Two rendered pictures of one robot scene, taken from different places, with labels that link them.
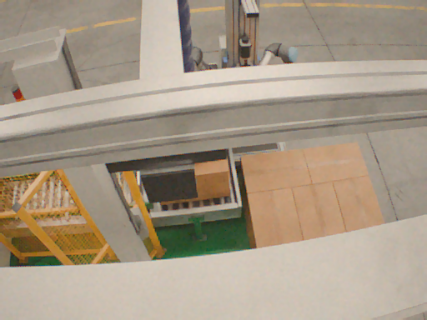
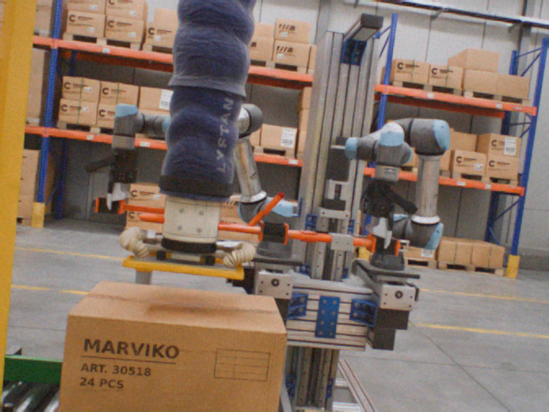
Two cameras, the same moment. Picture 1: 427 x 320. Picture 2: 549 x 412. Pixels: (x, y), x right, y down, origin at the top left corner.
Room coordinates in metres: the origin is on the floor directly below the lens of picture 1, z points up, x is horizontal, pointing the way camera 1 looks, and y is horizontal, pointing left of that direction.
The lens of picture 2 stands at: (0.33, 0.00, 1.40)
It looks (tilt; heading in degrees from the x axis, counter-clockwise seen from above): 4 degrees down; 358
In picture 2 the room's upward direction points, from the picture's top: 7 degrees clockwise
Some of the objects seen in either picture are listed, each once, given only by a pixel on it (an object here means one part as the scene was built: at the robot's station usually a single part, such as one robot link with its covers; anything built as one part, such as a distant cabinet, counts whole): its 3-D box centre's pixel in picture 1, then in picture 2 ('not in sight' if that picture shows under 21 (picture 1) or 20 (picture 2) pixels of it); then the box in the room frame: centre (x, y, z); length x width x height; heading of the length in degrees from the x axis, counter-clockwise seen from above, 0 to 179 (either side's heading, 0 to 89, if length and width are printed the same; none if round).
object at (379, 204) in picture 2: not in sight; (381, 199); (1.97, -0.37, 1.35); 0.09 x 0.08 x 0.12; 93
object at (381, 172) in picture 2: not in sight; (386, 173); (1.97, -0.38, 1.43); 0.08 x 0.08 x 0.05
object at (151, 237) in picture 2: not in sight; (189, 244); (1.93, 0.20, 1.14); 0.34 x 0.25 x 0.06; 94
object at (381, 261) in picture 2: not in sight; (388, 255); (2.56, -0.57, 1.09); 0.15 x 0.15 x 0.10
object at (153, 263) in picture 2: not in sight; (185, 261); (1.83, 0.20, 1.10); 0.34 x 0.10 x 0.05; 94
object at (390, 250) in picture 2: not in sight; (382, 244); (1.96, -0.40, 1.20); 0.08 x 0.07 x 0.05; 94
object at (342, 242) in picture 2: not in sight; (340, 241); (1.96, -0.26, 1.20); 0.07 x 0.07 x 0.04; 4
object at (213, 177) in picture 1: (190, 168); (177, 366); (1.94, 0.20, 0.75); 0.60 x 0.40 x 0.40; 95
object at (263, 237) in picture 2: not in sight; (273, 232); (1.95, -0.05, 1.20); 0.10 x 0.08 x 0.06; 4
